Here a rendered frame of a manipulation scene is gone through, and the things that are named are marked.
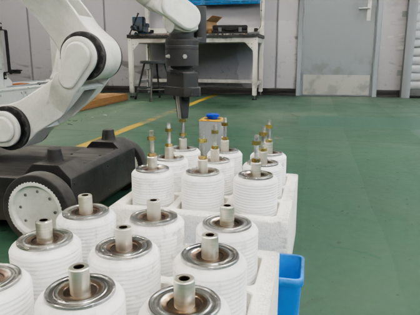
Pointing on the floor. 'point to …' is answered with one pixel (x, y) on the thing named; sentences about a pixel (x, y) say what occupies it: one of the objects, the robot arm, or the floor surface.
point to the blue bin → (290, 283)
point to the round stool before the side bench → (150, 78)
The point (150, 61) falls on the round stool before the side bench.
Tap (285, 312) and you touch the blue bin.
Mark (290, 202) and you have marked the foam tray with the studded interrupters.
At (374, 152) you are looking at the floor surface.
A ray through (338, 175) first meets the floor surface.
